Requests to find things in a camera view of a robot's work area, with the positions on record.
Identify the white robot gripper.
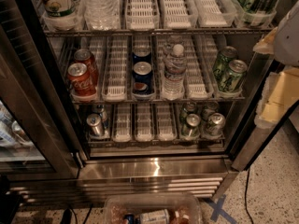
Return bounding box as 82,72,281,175
253,1,299,129

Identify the clear water bottle front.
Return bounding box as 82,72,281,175
164,44,187,100

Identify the clear water bottle rear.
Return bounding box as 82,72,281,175
163,35,183,56

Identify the stainless steel fridge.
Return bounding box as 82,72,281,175
0,0,297,206

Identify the large clear water bottle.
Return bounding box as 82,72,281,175
83,0,119,31

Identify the glass fridge door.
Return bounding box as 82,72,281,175
0,0,80,182

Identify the green soda can front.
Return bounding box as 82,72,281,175
218,60,248,92

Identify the green soda can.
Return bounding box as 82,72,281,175
218,60,248,92
212,46,237,81

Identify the green soda can rear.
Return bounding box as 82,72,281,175
212,46,237,81

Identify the green can bottom rear right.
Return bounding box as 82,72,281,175
201,102,220,121

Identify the green can bottom front right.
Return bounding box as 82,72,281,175
204,113,226,136

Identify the green can bottom rear left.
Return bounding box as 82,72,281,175
179,102,198,123

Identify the green can bottom front left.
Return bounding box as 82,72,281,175
181,114,201,139

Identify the blue pepsi can front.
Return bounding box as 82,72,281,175
133,62,152,95

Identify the blue pepsi can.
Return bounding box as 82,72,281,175
132,47,151,63
133,62,152,95

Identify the blue pepsi can rear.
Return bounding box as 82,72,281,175
132,47,151,63

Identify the blue tape cross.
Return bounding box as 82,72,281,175
205,194,237,224

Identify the blue silver can behind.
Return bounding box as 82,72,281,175
92,105,109,130

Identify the clear plastic bin on floor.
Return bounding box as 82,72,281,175
103,192,202,224

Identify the white can in bin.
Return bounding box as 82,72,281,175
139,209,170,224

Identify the silver can bottom left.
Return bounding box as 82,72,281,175
86,113,105,136

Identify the red cola can rear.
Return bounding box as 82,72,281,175
74,49,99,85

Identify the red cola can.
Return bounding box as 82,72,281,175
74,49,99,85
67,63,96,96

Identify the red cola can front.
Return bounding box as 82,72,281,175
67,63,96,96

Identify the black cable on floor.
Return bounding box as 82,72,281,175
244,167,256,224

